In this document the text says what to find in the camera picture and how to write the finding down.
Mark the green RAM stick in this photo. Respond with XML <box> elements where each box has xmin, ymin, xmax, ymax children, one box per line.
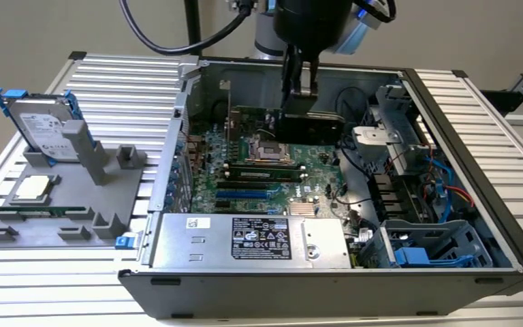
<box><xmin>0</xmin><ymin>205</ymin><xmax>87</xmax><ymax>217</ymax></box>

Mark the silver CPU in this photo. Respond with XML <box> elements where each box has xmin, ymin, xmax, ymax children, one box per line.
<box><xmin>14</xmin><ymin>175</ymin><xmax>62</xmax><ymax>202</ymax></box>

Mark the blue expansion slot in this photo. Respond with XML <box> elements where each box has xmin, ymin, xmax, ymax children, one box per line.
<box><xmin>215</xmin><ymin>189</ymin><xmax>270</xmax><ymax>202</ymax></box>

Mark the blue case latch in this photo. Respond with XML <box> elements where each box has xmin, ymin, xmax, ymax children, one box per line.
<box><xmin>115</xmin><ymin>231</ymin><xmax>138</xmax><ymax>250</ymax></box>

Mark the red wire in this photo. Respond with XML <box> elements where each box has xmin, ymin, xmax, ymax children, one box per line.
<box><xmin>452</xmin><ymin>185</ymin><xmax>476</xmax><ymax>208</ymax></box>

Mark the blue plastic disk carrier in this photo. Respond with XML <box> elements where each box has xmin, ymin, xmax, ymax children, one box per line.
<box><xmin>395</xmin><ymin>247</ymin><xmax>477</xmax><ymax>268</ymax></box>

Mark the silver power supply unit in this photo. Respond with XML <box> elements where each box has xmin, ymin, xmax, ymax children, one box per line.
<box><xmin>147</xmin><ymin>213</ymin><xmax>354</xmax><ymax>270</ymax></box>

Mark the blue wire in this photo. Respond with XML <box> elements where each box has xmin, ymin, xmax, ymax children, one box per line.
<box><xmin>425</xmin><ymin>156</ymin><xmax>461</xmax><ymax>225</ymax></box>

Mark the silver metal drive bracket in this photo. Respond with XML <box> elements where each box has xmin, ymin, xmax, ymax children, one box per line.
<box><xmin>351</xmin><ymin>83</ymin><xmax>432</xmax><ymax>174</ymax></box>

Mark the green motherboard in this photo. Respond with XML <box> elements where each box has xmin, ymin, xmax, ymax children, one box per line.
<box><xmin>183</xmin><ymin>119</ymin><xmax>349</xmax><ymax>222</ymax></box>

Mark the black open PC case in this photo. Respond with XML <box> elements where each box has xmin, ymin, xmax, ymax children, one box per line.
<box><xmin>118</xmin><ymin>54</ymin><xmax>523</xmax><ymax>321</ymax></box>

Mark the RAM stick with white label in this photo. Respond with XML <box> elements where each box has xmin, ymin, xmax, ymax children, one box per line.
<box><xmin>229</xmin><ymin>163</ymin><xmax>306</xmax><ymax>181</ymax></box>

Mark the grey plastic parts rack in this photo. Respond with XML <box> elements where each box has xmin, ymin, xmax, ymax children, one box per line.
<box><xmin>0</xmin><ymin>119</ymin><xmax>150</xmax><ymax>251</ymax></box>

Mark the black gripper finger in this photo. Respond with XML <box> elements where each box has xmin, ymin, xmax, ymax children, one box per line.
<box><xmin>281</xmin><ymin>44</ymin><xmax>303</xmax><ymax>119</ymax></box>
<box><xmin>302</xmin><ymin>50</ymin><xmax>323</xmax><ymax>119</ymax></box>

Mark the black front fan shroud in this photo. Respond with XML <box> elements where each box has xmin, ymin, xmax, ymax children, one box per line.
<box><xmin>369</xmin><ymin>173</ymin><xmax>420</xmax><ymax>219</ymax></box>

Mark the silver finned chipset heatsink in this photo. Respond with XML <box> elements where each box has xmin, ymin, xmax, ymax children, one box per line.
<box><xmin>289</xmin><ymin>202</ymin><xmax>321</xmax><ymax>217</ymax></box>

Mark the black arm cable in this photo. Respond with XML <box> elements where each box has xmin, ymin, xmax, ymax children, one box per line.
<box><xmin>118</xmin><ymin>0</ymin><xmax>258</xmax><ymax>56</ymax></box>

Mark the hard disk in blue carrier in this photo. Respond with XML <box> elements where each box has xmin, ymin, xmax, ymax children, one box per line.
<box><xmin>0</xmin><ymin>87</ymin><xmax>86</xmax><ymax>168</ymax></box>

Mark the black upright post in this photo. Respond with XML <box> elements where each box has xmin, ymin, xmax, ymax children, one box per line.
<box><xmin>183</xmin><ymin>0</ymin><xmax>203</xmax><ymax>57</ymax></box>

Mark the grey metal disk bay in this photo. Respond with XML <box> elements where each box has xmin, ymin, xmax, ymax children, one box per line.
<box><xmin>363</xmin><ymin>217</ymin><xmax>494</xmax><ymax>270</ymax></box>

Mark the CPU socket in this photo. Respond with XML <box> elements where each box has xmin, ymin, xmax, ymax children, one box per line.
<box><xmin>243</xmin><ymin>136</ymin><xmax>295</xmax><ymax>164</ymax></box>

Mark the black expansion slot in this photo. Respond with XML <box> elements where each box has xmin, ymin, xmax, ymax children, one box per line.
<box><xmin>218</xmin><ymin>180</ymin><xmax>275</xmax><ymax>191</ymax></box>

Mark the green and black graphics card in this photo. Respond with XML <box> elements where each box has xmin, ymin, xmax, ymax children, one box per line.
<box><xmin>219</xmin><ymin>79</ymin><xmax>347</xmax><ymax>146</ymax></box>

